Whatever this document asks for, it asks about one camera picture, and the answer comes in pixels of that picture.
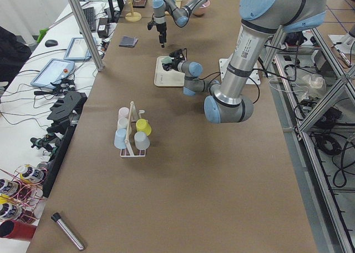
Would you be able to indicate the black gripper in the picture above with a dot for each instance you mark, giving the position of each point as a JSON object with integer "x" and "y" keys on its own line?
{"x": 173, "y": 64}

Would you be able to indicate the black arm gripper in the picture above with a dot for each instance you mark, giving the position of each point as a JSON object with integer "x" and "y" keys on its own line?
{"x": 160, "y": 29}

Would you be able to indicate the green plastic cup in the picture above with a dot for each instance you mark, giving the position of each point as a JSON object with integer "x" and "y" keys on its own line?
{"x": 167, "y": 60}

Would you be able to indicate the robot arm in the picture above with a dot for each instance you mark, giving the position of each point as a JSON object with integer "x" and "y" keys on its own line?
{"x": 180, "y": 15}
{"x": 259, "y": 20}

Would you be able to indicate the white rabbit tray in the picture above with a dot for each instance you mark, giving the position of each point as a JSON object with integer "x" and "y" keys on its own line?
{"x": 163, "y": 78}

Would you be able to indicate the yellow plastic cup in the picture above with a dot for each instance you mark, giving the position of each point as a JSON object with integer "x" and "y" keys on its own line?
{"x": 143, "y": 126}

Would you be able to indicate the pink plastic cup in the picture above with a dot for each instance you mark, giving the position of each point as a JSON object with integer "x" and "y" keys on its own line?
{"x": 123, "y": 112}

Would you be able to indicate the cream plastic cup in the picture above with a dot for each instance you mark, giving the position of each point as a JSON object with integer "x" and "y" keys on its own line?
{"x": 122, "y": 123}

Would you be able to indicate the grey plastic cup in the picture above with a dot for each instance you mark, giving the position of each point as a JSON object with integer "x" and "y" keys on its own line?
{"x": 141, "y": 140}

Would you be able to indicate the blue plastic cup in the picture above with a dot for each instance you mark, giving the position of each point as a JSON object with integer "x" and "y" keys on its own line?
{"x": 119, "y": 139}

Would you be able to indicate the wooden mug tree stand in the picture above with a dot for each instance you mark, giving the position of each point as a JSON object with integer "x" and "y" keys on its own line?
{"x": 132, "y": 16}

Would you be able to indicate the folded grey cloth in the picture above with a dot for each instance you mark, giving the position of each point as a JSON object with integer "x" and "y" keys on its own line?
{"x": 129, "y": 42}

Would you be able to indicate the black framed box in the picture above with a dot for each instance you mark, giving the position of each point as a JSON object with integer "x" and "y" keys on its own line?
{"x": 139, "y": 3}

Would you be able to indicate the pink bowl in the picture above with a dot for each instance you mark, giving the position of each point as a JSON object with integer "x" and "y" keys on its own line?
{"x": 199, "y": 11}

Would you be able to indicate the black keyboard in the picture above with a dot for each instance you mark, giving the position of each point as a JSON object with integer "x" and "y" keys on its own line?
{"x": 89, "y": 14}

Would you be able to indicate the black computer mouse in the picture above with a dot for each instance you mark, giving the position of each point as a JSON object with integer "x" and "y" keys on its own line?
{"x": 51, "y": 43}

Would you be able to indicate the blue teach pendant tablet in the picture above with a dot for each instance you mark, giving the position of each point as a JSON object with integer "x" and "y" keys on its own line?
{"x": 52, "y": 73}

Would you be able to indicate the metal cylinder with black cap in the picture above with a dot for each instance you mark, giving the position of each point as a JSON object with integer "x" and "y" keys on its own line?
{"x": 56, "y": 217}

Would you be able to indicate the red tube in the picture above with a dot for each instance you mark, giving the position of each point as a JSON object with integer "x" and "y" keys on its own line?
{"x": 17, "y": 230}

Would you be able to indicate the white wire cup rack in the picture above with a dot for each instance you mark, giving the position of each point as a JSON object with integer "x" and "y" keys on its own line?
{"x": 133, "y": 116}

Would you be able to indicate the aluminium frame post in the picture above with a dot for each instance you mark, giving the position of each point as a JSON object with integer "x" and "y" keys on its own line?
{"x": 87, "y": 35}

